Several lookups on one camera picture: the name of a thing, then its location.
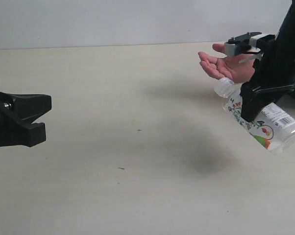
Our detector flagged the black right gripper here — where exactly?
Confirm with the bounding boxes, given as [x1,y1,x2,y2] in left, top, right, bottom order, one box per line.
[240,0,295,122]

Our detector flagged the clear bottle floral label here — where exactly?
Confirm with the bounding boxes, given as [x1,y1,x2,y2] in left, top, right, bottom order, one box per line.
[214,77,295,154]

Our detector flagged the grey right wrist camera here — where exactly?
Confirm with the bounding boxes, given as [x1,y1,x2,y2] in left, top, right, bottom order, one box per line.
[224,32,276,64]

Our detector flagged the person's open bare hand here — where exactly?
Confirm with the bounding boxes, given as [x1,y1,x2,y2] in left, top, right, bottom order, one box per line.
[198,51,255,83]

